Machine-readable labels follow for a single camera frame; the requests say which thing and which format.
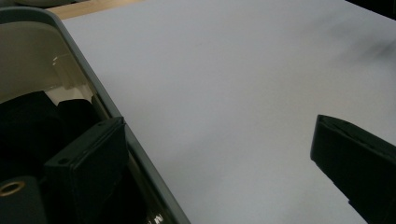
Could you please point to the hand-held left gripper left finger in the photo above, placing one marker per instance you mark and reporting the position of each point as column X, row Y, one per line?
column 90, row 161

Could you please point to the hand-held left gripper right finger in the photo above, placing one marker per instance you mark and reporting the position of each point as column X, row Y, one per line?
column 358, row 161

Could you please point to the black cloth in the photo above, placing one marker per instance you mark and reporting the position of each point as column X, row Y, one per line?
column 25, row 130

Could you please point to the beige basket with grey rim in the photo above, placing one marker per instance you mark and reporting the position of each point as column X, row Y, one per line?
column 28, row 56

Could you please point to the white table board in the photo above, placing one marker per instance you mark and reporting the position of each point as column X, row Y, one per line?
column 233, row 93

